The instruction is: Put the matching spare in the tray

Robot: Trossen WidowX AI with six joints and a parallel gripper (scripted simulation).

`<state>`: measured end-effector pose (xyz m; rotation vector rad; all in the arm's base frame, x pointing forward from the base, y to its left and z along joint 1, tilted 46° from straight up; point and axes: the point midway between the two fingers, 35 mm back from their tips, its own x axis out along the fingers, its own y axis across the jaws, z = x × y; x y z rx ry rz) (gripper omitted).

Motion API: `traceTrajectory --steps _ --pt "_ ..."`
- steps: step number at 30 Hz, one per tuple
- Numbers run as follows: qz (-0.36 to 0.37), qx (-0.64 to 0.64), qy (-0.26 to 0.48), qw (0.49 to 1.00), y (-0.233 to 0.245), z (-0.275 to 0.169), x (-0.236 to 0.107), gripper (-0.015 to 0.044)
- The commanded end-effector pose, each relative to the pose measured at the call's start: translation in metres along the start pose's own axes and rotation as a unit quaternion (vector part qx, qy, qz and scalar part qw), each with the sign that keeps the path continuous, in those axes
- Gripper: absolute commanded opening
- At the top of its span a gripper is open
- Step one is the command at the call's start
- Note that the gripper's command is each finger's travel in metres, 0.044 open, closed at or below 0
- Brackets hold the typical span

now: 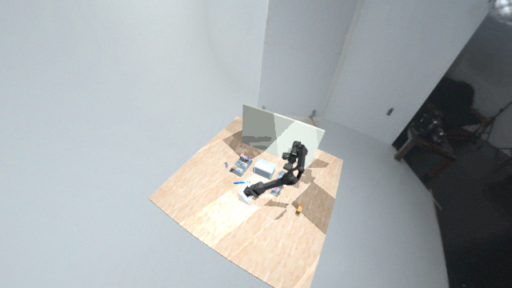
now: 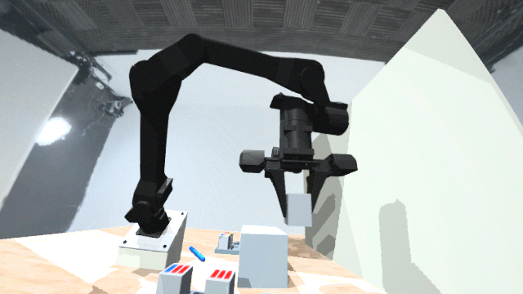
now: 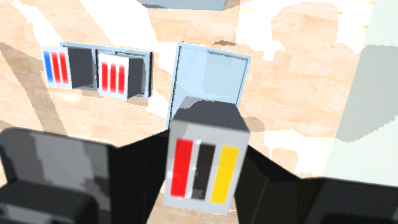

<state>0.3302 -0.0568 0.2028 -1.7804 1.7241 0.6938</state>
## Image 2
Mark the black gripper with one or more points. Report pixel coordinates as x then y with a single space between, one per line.
295 148

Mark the blue rod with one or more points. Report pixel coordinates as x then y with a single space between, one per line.
202 258

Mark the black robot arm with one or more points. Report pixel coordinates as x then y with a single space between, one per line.
155 84

